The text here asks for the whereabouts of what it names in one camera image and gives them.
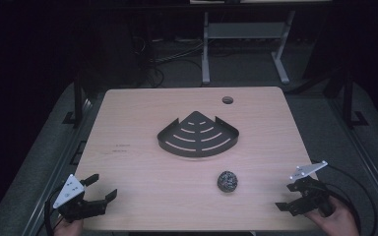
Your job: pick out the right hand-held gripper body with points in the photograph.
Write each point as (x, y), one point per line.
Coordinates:
(313, 193)

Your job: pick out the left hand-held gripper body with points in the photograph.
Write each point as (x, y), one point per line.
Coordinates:
(68, 193)

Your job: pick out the person's left hand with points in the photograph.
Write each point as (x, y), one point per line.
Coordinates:
(69, 228)

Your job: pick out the person's right hand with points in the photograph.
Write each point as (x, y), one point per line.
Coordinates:
(339, 223)

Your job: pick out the steel wool ball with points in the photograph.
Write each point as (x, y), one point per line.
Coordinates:
(227, 182)

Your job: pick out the black metal corner shelf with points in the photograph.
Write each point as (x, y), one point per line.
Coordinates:
(198, 139)

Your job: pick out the aluminium frame rail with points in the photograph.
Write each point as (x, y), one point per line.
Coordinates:
(57, 170)
(367, 164)

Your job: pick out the black metal post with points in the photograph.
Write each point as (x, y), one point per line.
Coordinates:
(78, 101)
(348, 98)

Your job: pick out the grey metal desk frame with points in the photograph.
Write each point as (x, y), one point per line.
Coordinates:
(242, 30)

